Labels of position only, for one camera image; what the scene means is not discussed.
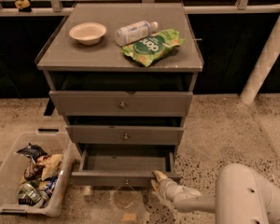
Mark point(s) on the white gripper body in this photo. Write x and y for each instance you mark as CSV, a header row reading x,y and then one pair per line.
x,y
172,188

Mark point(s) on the grey bottom drawer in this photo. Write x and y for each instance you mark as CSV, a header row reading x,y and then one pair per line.
x,y
113,165

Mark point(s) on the grey drawer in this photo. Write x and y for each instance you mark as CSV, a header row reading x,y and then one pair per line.
x,y
113,165
122,103
136,135

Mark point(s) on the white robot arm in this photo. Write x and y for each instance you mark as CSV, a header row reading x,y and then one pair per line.
x,y
242,196

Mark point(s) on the grey middle drawer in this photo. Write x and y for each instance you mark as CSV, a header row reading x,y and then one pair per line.
x,y
136,135

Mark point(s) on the grey drawer cabinet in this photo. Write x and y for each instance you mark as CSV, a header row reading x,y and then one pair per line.
x,y
70,66

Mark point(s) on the grey top drawer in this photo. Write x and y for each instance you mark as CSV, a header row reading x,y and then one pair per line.
x,y
122,103

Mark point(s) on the blue soda can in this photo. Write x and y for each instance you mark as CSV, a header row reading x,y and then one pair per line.
x,y
47,190

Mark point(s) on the yellow chip bag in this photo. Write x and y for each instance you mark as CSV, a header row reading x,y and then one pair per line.
x,y
50,164

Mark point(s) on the clear plastic bin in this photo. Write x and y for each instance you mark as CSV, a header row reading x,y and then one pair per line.
x,y
12,168

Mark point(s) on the brown snack packet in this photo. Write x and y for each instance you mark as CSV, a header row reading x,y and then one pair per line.
x,y
33,171

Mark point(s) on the dark blue snack bag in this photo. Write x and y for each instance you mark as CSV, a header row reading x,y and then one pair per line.
x,y
32,151

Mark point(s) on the green snack bag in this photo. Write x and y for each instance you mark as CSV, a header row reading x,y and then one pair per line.
x,y
153,47

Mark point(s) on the clear plastic bottle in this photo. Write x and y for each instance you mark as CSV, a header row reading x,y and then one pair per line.
x,y
134,32

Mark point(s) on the white paper bowl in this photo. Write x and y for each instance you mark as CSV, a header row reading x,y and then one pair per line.
x,y
88,33

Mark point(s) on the white diagonal pipe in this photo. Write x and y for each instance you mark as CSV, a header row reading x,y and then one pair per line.
x,y
263,66

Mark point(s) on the small yellow black figure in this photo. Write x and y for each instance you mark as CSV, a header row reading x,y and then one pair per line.
x,y
23,5

